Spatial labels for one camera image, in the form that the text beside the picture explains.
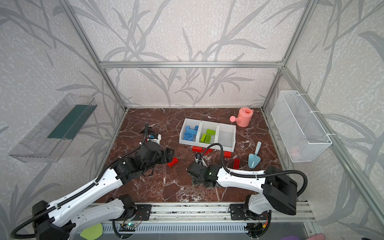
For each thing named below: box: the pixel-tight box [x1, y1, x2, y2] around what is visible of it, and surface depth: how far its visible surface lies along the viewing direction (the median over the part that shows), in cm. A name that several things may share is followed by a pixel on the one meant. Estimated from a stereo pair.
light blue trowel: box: [248, 141, 262, 169], surface depth 93 cm
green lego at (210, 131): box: [206, 129, 216, 135], surface depth 107 cm
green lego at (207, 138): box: [204, 134, 212, 144], surface depth 101 cm
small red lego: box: [223, 151, 232, 159], surface depth 95 cm
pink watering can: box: [229, 107, 255, 128], surface depth 106 cm
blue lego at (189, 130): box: [186, 125, 197, 135], surface depth 104 cm
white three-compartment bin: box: [178, 118, 237, 153], surface depth 101 cm
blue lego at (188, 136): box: [183, 132, 195, 141], surface depth 101 cm
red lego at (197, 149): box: [192, 146, 203, 153], surface depth 98 cm
